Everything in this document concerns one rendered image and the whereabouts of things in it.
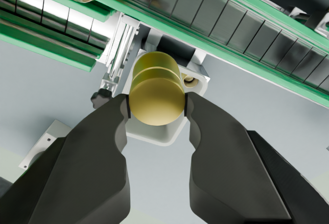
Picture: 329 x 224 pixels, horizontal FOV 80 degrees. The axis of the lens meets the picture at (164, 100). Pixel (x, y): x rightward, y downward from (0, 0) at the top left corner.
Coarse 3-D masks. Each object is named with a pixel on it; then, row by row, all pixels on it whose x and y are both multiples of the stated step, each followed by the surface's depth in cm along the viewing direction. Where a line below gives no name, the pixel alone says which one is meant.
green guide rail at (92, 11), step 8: (56, 0) 24; (64, 0) 24; (72, 0) 24; (72, 8) 24; (80, 8) 24; (88, 8) 24; (96, 8) 26; (104, 8) 29; (112, 8) 30; (96, 16) 25; (104, 16) 25
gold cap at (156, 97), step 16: (144, 64) 13; (160, 64) 12; (176, 64) 14; (144, 80) 11; (160, 80) 11; (176, 80) 11; (128, 96) 11; (144, 96) 11; (160, 96) 11; (176, 96) 11; (144, 112) 12; (160, 112) 12; (176, 112) 12
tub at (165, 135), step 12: (132, 72) 42; (180, 72) 50; (192, 72) 43; (204, 84) 44; (132, 120) 54; (180, 120) 50; (132, 132) 51; (144, 132) 53; (156, 132) 55; (168, 132) 55; (156, 144) 53; (168, 144) 53
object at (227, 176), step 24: (192, 96) 11; (192, 120) 9; (216, 120) 9; (192, 144) 10; (216, 144) 8; (240, 144) 8; (192, 168) 7; (216, 168) 7; (240, 168) 7; (264, 168) 7; (192, 192) 7; (216, 192) 6; (240, 192) 6; (264, 192) 6; (216, 216) 6; (240, 216) 6; (264, 216) 6; (288, 216) 6
